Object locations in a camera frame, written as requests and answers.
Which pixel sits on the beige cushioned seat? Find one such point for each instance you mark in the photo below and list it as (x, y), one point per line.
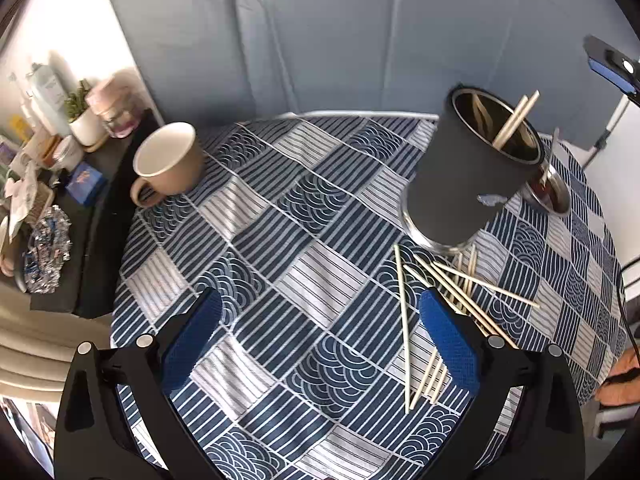
(45, 340)

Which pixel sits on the bunch of wooden skewers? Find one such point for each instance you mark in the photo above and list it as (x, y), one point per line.
(402, 330)

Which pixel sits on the jar with white lid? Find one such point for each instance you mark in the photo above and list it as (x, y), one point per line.
(66, 152)

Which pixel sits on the crumpled white paper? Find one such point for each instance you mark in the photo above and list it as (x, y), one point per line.
(21, 200)

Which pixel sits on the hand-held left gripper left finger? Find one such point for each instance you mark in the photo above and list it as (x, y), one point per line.
(192, 345)

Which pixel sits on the blue patterned tablecloth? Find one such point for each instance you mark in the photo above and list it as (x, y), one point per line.
(300, 240)

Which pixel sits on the pink candle jar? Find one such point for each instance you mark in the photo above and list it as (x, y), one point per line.
(117, 107)

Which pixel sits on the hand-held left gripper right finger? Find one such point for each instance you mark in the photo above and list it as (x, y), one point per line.
(450, 345)

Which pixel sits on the thin wooden skewer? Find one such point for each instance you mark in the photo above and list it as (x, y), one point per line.
(510, 122)
(522, 115)

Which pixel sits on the pile of foil wrappers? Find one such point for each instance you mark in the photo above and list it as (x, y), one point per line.
(47, 250)

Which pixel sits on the blue box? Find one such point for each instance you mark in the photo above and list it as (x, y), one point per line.
(86, 183)

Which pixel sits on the green plant in white pot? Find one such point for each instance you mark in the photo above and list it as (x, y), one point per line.
(85, 120)

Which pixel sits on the metal bowl with dark liquid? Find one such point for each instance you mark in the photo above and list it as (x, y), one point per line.
(552, 195)

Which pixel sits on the tall white bottle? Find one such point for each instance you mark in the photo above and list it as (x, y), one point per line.
(47, 97)

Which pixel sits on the black side shelf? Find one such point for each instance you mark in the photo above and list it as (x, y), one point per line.
(107, 230)

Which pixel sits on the grey backdrop cloth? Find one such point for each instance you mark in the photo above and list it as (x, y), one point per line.
(350, 35)

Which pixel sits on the beige ceramic mug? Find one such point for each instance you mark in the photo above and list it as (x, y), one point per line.
(167, 157)

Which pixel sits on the black cylindrical utensil holder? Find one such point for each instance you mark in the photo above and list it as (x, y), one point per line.
(460, 185)

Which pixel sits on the metal spoon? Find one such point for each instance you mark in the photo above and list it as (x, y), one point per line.
(554, 150)

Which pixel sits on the person's right hand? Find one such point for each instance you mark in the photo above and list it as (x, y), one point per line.
(625, 385)

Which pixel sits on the black phone with blue screen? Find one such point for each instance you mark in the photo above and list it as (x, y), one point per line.
(607, 70)

